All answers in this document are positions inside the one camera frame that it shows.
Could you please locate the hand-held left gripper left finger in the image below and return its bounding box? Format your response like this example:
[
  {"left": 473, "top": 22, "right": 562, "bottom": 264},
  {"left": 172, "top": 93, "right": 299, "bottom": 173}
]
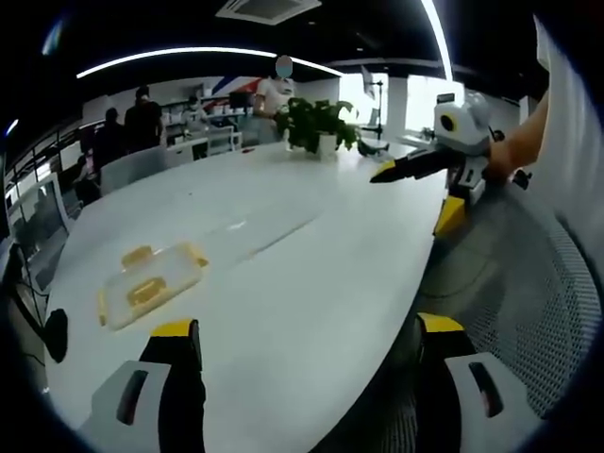
[{"left": 77, "top": 318, "right": 208, "bottom": 453}]

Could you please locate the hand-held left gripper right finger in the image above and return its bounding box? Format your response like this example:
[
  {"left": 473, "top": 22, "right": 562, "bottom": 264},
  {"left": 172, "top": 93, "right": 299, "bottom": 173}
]
[{"left": 413, "top": 311, "right": 553, "bottom": 453}]

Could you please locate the clear container with yellow buckle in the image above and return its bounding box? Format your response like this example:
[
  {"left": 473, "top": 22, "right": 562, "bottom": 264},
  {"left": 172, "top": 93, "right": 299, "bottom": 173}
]
[{"left": 96, "top": 240, "right": 211, "bottom": 331}]

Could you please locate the person's right hand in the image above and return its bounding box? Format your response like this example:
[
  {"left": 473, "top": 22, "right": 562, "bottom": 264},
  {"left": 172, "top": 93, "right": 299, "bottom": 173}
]
[{"left": 484, "top": 136, "right": 523, "bottom": 184}]

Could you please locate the dark object on table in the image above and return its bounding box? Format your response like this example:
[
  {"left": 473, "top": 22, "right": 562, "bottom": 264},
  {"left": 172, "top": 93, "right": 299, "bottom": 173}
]
[{"left": 357, "top": 138, "right": 392, "bottom": 160}]

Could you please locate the yellow block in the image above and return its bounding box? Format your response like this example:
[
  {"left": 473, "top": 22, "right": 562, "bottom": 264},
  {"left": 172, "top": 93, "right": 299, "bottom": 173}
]
[{"left": 432, "top": 194, "right": 469, "bottom": 238}]

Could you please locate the black stand with screen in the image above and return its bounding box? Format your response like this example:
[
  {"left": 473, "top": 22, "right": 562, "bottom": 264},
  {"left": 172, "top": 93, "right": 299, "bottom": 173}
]
[{"left": 360, "top": 64, "right": 389, "bottom": 139}]

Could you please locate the curved ceiling light strip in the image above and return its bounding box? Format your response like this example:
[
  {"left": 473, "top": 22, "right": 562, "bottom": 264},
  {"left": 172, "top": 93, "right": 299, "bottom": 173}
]
[{"left": 421, "top": 0, "right": 455, "bottom": 82}]

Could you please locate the grey mesh office chair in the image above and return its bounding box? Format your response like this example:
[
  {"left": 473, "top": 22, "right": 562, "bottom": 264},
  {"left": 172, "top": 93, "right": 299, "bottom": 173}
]
[{"left": 329, "top": 186, "right": 601, "bottom": 453}]

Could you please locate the black oval device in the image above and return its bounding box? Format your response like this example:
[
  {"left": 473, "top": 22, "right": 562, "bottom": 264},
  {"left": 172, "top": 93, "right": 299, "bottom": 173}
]
[{"left": 43, "top": 308, "right": 70, "bottom": 364}]

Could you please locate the green potted plant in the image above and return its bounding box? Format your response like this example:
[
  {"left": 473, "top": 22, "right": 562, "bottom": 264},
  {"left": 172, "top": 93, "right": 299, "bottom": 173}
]
[{"left": 275, "top": 96, "right": 362, "bottom": 159}]

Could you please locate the white cabinet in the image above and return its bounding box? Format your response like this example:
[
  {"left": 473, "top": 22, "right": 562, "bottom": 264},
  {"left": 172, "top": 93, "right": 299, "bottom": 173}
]
[{"left": 163, "top": 124, "right": 244, "bottom": 160}]

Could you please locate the ceiling air vent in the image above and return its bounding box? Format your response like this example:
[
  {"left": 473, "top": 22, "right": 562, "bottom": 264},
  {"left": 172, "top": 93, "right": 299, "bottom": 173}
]
[{"left": 215, "top": 0, "right": 323, "bottom": 23}]

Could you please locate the long ceiling light strip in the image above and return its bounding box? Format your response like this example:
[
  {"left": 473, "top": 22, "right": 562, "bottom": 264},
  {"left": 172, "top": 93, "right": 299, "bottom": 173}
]
[{"left": 75, "top": 45, "right": 343, "bottom": 80}]

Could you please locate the black cable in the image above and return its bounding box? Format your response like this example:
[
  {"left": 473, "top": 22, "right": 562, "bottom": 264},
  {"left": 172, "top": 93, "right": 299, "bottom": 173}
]
[{"left": 8, "top": 243, "right": 53, "bottom": 331}]

